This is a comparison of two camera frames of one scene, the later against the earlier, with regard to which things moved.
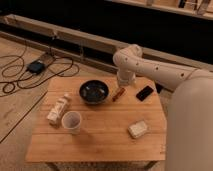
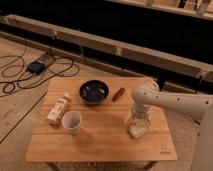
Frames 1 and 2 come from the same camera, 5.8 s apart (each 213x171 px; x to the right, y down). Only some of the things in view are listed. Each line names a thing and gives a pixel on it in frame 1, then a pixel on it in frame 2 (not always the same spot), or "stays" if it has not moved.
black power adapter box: (36, 66) stays
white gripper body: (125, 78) to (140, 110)
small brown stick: (118, 94) stays
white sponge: (138, 128) stays
